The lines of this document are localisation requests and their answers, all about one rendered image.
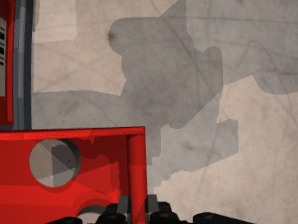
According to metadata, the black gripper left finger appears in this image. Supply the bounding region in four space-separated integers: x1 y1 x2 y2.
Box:
45 195 132 224

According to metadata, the grey metal shelf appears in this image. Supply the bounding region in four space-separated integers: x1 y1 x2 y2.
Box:
0 0 34 130

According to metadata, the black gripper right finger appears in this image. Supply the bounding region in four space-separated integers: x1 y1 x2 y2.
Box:
145 194 255 224

